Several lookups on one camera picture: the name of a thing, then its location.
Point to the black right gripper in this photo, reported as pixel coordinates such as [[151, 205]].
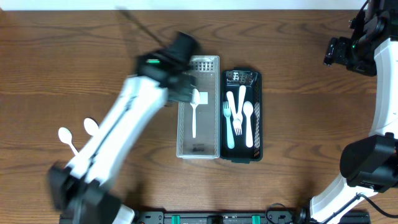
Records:
[[337, 52]]

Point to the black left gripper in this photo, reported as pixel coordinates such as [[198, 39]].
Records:
[[188, 83]]

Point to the white plastic spoon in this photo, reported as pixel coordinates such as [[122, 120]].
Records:
[[90, 126], [194, 103], [65, 136]]

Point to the pale blue plastic fork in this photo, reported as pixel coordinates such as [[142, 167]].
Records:
[[229, 131]]

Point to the white plastic fork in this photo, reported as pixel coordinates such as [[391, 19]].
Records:
[[236, 122], [248, 110], [241, 97]]

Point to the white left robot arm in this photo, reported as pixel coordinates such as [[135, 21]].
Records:
[[81, 189]]

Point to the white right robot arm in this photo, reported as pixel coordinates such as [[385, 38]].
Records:
[[367, 166]]

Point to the clear perforated plastic basket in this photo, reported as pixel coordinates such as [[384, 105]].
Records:
[[206, 143]]

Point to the black perforated plastic basket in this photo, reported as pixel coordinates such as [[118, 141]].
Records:
[[230, 81]]

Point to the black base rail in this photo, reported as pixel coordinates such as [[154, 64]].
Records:
[[278, 215]]

